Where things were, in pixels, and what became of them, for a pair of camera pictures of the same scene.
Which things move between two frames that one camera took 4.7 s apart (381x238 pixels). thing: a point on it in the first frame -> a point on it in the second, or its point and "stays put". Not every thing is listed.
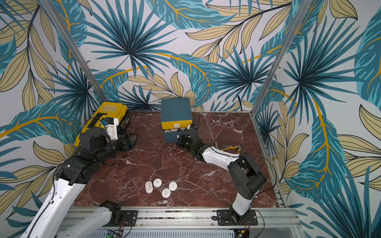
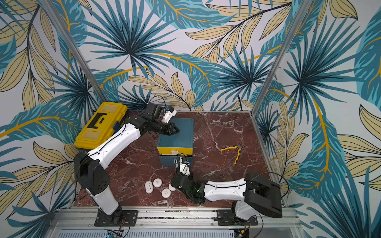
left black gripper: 127,138 -> 171,125
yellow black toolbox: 106,110 stays put
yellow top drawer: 176,124 -> 174,150
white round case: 172,186 stays put
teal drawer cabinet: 176,115 -> 171,148
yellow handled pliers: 238,147 stays put
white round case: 157,182 stays put
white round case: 166,193 stays put
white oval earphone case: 149,187 stays put
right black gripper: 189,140 -> 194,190
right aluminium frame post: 300,16 stays put
